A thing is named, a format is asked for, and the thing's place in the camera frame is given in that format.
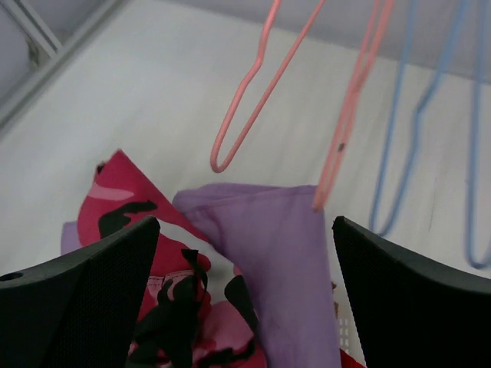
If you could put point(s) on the white plastic mesh basket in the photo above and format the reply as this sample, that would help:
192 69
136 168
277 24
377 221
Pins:
348 334

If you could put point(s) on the pink wire hanger lilac trousers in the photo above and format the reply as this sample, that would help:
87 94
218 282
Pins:
373 37

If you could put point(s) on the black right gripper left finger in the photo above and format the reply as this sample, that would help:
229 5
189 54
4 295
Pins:
80 309

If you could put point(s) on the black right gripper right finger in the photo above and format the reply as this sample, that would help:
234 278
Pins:
409 310

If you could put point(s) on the red trousers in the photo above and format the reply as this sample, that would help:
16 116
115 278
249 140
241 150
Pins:
348 361

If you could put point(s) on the blue wire hanger brown trousers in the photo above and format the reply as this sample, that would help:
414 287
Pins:
473 153

